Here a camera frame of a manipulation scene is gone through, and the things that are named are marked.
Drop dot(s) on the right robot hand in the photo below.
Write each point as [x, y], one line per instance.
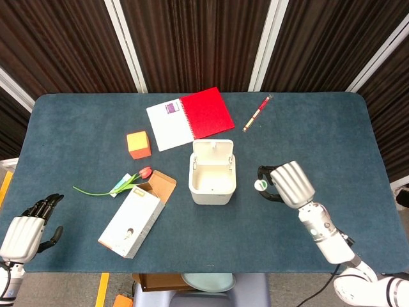
[292, 184]

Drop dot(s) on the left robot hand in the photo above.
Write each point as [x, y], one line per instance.
[22, 236]

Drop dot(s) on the white green round cap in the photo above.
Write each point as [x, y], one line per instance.
[262, 185]

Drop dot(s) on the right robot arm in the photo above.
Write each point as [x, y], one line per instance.
[329, 240]

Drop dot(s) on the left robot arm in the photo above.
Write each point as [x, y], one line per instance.
[11, 281]

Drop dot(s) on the white plastic bin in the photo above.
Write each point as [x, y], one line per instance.
[211, 195]

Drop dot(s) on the red and white pen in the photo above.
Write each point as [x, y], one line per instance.
[257, 113]

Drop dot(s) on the blue table cover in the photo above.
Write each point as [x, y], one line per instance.
[223, 236]

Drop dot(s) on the red spiral notebook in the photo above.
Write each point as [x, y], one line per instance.
[207, 115]

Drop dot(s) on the brown slatted partition panel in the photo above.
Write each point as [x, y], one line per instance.
[57, 44]
[11, 128]
[198, 41]
[335, 41]
[393, 112]

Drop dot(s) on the white cardboard product box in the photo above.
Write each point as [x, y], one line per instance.
[131, 224]

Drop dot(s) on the grey plastic stool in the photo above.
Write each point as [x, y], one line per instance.
[249, 291]

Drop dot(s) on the orange plastic object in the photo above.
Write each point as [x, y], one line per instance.
[123, 301]

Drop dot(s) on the pale blue plate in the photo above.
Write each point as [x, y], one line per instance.
[209, 283]

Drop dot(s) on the artificial pink tulip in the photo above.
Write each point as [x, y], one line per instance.
[145, 172]

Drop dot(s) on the brown cardboard box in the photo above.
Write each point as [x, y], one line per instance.
[159, 281]

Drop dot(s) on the orange and yellow cube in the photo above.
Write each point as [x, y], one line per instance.
[139, 144]

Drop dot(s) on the white partition post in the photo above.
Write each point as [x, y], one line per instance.
[16, 88]
[377, 54]
[128, 48]
[268, 48]

